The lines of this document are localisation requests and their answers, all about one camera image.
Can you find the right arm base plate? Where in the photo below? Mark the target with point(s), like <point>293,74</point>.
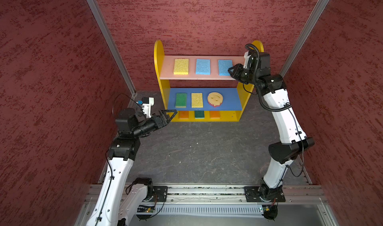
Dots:
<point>263,194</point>

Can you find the orange sponge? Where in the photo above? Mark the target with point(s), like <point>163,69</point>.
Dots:
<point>214,114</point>

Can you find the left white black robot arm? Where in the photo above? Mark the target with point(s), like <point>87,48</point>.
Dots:
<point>111,209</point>

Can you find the yellow sponge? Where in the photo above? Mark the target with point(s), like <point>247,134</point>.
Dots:
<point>181,66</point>
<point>197,100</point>

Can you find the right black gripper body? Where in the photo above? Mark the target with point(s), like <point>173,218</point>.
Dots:
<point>244,75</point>

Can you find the yellow shelf with coloured boards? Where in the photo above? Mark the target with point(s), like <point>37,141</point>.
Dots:
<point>235,96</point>

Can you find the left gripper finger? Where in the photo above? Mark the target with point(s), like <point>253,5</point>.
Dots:
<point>166,119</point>
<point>169,113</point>

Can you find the tan orange-backed sponge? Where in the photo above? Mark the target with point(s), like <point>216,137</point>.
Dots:
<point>184,115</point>

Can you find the dark green sponge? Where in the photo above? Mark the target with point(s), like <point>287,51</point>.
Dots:
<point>199,115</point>

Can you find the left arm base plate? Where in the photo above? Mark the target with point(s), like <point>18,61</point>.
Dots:
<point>157,194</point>

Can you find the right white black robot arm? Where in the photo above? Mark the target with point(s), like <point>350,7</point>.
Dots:
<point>273,96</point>

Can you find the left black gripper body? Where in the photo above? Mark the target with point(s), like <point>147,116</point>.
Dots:
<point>152,125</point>

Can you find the round smiley face sponge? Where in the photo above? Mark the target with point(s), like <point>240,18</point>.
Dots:
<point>215,99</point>

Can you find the aluminium mounting rail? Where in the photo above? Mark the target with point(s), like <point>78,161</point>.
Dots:
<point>234,194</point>

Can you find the bright green sponge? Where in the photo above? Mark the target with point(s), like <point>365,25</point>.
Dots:
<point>181,100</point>

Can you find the light blue sponge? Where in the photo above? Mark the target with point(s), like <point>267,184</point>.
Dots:
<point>202,66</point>
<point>223,66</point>

